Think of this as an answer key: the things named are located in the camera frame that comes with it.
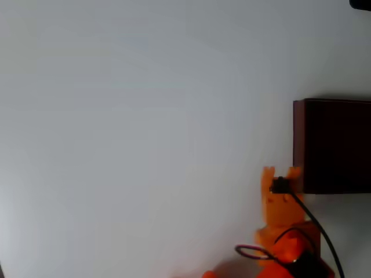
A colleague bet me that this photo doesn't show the small black blue object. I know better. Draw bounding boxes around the small black blue object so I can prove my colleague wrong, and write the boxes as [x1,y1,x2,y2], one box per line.
[269,175,291,194]

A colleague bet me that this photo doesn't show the dark red box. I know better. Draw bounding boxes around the dark red box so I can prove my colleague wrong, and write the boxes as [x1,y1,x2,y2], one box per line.
[292,98,371,195]

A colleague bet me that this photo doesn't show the black object at corner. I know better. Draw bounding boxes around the black object at corner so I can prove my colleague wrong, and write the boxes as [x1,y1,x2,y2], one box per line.
[348,0,371,12]

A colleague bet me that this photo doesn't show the black cable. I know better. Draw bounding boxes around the black cable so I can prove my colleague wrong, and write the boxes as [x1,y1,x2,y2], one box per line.
[288,191,345,278]

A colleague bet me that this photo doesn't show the red and black wire loop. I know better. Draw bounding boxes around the red and black wire loop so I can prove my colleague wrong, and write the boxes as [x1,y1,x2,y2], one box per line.
[234,244,279,261]

